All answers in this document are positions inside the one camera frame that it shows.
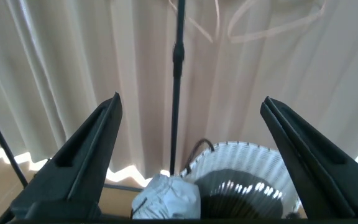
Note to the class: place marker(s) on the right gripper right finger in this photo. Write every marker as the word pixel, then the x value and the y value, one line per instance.
pixel 328 186

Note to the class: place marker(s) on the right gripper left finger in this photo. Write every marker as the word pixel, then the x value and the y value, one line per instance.
pixel 82 174

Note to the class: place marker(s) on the pale grey shorts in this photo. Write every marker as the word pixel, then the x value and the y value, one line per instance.
pixel 166 199

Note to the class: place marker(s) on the pink clothes hanger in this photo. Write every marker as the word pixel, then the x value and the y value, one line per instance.
pixel 253 33
pixel 217 15

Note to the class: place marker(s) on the black clothes rack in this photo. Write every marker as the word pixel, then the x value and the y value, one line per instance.
pixel 176 93

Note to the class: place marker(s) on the beige curtain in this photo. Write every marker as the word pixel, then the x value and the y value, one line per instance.
pixel 73 62

